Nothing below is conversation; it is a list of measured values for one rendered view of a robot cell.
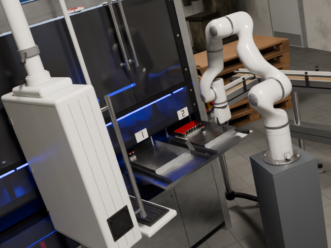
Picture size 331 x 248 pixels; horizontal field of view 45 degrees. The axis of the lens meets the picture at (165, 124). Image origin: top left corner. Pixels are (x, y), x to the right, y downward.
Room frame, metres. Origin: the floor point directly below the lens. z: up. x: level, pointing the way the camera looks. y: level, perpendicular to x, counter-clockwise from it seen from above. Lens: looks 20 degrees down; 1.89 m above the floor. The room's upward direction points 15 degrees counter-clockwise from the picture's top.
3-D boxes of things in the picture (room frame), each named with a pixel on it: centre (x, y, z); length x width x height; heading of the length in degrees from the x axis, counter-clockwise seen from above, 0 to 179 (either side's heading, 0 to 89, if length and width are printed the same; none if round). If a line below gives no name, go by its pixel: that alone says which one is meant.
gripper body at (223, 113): (2.23, -0.34, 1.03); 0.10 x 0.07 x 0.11; 124
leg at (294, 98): (2.84, -1.00, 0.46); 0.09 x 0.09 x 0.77; 34
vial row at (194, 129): (2.39, -0.15, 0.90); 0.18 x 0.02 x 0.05; 123
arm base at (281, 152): (1.84, -0.54, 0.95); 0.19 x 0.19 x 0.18
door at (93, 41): (2.14, 0.32, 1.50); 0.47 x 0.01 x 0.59; 124
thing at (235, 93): (2.87, -0.48, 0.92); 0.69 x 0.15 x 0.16; 124
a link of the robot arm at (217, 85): (2.23, -0.34, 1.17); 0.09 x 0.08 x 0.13; 116
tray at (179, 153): (2.16, 0.11, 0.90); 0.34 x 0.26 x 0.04; 34
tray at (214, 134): (2.32, -0.20, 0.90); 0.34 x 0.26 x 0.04; 33
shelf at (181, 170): (2.20, -0.07, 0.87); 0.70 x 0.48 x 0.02; 124
